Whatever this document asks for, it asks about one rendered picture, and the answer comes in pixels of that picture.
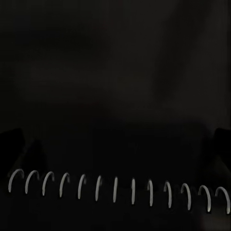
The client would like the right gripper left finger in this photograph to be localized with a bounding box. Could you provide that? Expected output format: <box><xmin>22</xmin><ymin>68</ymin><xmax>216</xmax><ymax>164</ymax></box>
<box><xmin>0</xmin><ymin>128</ymin><xmax>25</xmax><ymax>186</ymax></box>

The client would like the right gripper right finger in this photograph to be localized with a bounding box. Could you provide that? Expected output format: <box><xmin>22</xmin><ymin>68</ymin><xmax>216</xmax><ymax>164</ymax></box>
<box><xmin>212</xmin><ymin>128</ymin><xmax>231</xmax><ymax>172</ymax></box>

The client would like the notebook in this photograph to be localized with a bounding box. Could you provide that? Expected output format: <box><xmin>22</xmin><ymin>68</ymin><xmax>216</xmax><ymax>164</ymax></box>
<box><xmin>0</xmin><ymin>169</ymin><xmax>231</xmax><ymax>231</ymax></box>

